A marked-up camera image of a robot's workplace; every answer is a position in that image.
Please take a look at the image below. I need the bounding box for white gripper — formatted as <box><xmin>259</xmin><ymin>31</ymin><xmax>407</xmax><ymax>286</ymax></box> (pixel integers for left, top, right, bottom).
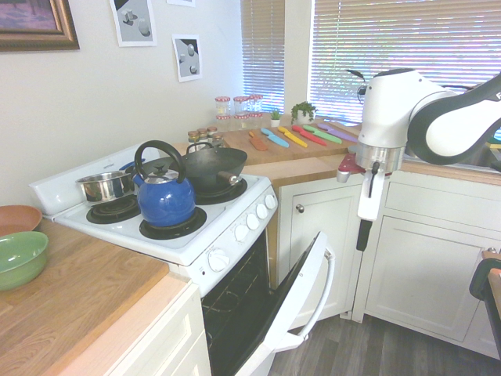
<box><xmin>355</xmin><ymin>168</ymin><xmax>387</xmax><ymax>252</ymax></box>

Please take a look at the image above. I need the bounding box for white oven door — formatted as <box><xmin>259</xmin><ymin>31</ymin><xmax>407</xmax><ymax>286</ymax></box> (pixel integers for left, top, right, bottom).
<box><xmin>229</xmin><ymin>230</ymin><xmax>337</xmax><ymax>376</ymax></box>

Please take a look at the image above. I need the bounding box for large white oven knob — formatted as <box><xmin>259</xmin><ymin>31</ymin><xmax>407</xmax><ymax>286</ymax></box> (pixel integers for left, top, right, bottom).
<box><xmin>207</xmin><ymin>248</ymin><xmax>231</xmax><ymax>274</ymax></box>

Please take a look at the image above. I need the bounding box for white electric oven stove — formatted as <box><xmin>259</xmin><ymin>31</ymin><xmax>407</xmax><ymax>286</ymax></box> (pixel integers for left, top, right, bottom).
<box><xmin>28</xmin><ymin>146</ymin><xmax>279</xmax><ymax>376</ymax></box>

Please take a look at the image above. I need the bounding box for white cabinet door with knob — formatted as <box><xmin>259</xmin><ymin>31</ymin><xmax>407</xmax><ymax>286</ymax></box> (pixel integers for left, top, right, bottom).
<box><xmin>287</xmin><ymin>183</ymin><xmax>363</xmax><ymax>319</ymax></box>

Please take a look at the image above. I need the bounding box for red and silver kitchen tool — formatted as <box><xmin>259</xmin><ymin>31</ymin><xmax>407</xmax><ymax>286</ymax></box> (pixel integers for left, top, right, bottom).
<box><xmin>336</xmin><ymin>153</ymin><xmax>368</xmax><ymax>184</ymax></box>

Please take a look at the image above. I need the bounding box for wide white cabinet door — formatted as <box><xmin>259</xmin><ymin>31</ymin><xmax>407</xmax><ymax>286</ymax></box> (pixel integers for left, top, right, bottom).
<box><xmin>363</xmin><ymin>215</ymin><xmax>495</xmax><ymax>342</ymax></box>

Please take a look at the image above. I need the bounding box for white cabinet drawer front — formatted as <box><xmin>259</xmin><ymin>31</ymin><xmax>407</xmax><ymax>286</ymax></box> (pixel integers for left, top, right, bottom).
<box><xmin>384</xmin><ymin>179</ymin><xmax>501</xmax><ymax>237</ymax></box>

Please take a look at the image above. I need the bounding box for wooden cutting board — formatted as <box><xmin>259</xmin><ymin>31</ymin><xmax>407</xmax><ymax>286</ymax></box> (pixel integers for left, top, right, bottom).
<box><xmin>222</xmin><ymin>117</ymin><xmax>362</xmax><ymax>166</ymax></box>

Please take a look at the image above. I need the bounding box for purple knife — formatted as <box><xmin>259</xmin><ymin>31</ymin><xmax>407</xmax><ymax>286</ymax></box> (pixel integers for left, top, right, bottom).
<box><xmin>317</xmin><ymin>122</ymin><xmax>359</xmax><ymax>143</ymax></box>

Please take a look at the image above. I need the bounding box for green knife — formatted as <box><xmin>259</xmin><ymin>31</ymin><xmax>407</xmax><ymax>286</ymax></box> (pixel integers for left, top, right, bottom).
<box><xmin>302</xmin><ymin>124</ymin><xmax>345</xmax><ymax>144</ymax></box>

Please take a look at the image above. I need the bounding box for red knife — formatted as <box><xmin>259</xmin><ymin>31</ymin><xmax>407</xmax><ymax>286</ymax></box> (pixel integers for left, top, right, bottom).
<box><xmin>290</xmin><ymin>124</ymin><xmax>328</xmax><ymax>147</ymax></box>

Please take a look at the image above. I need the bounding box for yellow knife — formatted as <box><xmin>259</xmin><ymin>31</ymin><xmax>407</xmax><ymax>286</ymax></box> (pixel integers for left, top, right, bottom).
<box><xmin>277</xmin><ymin>125</ymin><xmax>309</xmax><ymax>149</ymax></box>

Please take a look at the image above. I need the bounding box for blue knife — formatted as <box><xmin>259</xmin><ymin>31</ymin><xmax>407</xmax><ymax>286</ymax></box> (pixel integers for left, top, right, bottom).
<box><xmin>260</xmin><ymin>126</ymin><xmax>291</xmax><ymax>149</ymax></box>

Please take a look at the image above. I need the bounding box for dark green black object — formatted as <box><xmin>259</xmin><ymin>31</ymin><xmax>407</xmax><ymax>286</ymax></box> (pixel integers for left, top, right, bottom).
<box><xmin>469</xmin><ymin>246</ymin><xmax>501</xmax><ymax>360</ymax></box>

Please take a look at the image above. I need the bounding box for trailing potted plant white pot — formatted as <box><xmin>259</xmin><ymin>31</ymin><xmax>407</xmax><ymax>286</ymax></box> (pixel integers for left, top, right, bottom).
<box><xmin>290</xmin><ymin>100</ymin><xmax>319</xmax><ymax>126</ymax></box>

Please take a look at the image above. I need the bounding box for orange knife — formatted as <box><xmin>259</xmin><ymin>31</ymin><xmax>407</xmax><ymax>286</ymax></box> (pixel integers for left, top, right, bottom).
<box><xmin>248</xmin><ymin>130</ymin><xmax>269</xmax><ymax>152</ymax></box>

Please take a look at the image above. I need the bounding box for black coil burner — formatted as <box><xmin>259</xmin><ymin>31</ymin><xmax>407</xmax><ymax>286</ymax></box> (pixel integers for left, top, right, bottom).
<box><xmin>139</xmin><ymin>205</ymin><xmax>207</xmax><ymax>241</ymax></box>
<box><xmin>85</xmin><ymin>193</ymin><xmax>142</xmax><ymax>226</ymax></box>
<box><xmin>193</xmin><ymin>177</ymin><xmax>249</xmax><ymax>206</ymax></box>

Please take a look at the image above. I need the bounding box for black wok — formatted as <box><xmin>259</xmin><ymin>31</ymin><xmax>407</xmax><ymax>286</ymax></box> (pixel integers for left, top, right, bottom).
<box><xmin>180</xmin><ymin>142</ymin><xmax>249</xmax><ymax>194</ymax></box>

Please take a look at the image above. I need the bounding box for wide white window blind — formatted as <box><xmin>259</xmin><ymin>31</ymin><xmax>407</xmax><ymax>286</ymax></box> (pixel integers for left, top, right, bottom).
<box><xmin>308</xmin><ymin>0</ymin><xmax>501</xmax><ymax>127</ymax></box>

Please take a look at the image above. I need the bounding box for narrow white window blind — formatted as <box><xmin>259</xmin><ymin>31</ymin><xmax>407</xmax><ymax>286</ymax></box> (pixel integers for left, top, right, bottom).
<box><xmin>240</xmin><ymin>0</ymin><xmax>286</xmax><ymax>115</ymax></box>

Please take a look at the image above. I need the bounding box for white cabinet beside stove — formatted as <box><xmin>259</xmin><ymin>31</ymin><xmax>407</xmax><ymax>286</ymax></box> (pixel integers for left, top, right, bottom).
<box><xmin>104</xmin><ymin>281</ymin><xmax>213</xmax><ymax>376</ymax></box>

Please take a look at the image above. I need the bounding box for small grey shapes paper print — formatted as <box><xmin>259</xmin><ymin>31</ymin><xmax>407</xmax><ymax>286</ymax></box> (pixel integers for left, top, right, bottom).
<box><xmin>171</xmin><ymin>33</ymin><xmax>204</xmax><ymax>84</ymax></box>

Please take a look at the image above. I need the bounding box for stainless steel pot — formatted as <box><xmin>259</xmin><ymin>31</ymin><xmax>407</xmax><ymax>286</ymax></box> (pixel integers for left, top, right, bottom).
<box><xmin>75</xmin><ymin>157</ymin><xmax>146</xmax><ymax>208</ymax></box>

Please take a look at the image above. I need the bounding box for large grey shapes paper print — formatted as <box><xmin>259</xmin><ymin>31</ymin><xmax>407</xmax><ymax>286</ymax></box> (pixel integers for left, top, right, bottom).
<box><xmin>109</xmin><ymin>0</ymin><xmax>159</xmax><ymax>49</ymax></box>

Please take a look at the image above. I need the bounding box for green bowl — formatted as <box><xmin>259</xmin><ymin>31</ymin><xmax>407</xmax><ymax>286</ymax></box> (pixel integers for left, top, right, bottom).
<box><xmin>0</xmin><ymin>230</ymin><xmax>50</xmax><ymax>292</ymax></box>

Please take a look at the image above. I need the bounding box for orange bowl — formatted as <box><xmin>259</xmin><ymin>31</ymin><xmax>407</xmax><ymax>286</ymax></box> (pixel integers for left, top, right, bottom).
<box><xmin>0</xmin><ymin>204</ymin><xmax>44</xmax><ymax>238</ymax></box>

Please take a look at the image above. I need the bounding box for wood framed painting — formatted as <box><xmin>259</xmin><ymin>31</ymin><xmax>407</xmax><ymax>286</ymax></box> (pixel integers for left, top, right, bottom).
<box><xmin>0</xmin><ymin>0</ymin><xmax>81</xmax><ymax>52</ymax></box>

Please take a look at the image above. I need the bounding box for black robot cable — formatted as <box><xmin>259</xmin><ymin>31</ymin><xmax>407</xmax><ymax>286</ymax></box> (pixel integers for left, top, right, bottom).
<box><xmin>345</xmin><ymin>68</ymin><xmax>369</xmax><ymax>97</ymax></box>

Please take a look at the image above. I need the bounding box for blue kettle with black handle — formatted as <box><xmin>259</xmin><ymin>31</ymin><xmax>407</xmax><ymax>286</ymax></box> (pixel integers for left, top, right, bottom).
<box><xmin>132</xmin><ymin>139</ymin><xmax>197</xmax><ymax>229</ymax></box>

